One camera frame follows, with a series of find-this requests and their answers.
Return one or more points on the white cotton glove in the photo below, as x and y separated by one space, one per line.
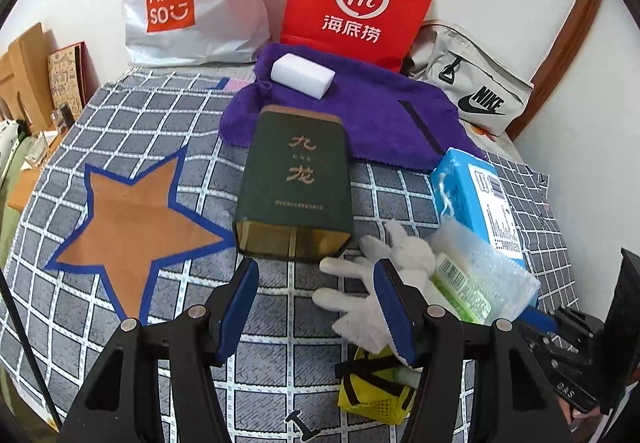
360 293

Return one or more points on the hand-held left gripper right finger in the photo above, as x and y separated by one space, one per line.
395 313

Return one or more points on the brown cardboard box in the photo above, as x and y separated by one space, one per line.
30 73

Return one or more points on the white sponge block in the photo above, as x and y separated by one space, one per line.
302 75

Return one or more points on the clear bubble wrap bag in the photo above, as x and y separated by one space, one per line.
495 268

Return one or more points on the beige waist bag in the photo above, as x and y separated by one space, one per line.
480 68

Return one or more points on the small green labelled packet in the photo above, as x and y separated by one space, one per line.
460 288

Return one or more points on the yellow mesh pouch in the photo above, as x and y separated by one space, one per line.
370 398

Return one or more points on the dark green tin box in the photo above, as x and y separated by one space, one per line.
295 193

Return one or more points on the illustrated book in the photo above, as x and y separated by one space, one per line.
67 78

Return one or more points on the blue tissue pack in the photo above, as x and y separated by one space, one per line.
475 193

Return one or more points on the wooden bed frame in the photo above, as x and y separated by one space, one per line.
575 23

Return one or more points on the purple towel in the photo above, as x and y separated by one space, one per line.
370 113

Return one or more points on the grey checked star-print blanket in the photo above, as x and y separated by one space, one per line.
150 123

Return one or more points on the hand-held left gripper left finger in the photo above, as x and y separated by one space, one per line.
240 308

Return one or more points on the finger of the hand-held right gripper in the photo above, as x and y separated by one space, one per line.
565 355
537 320

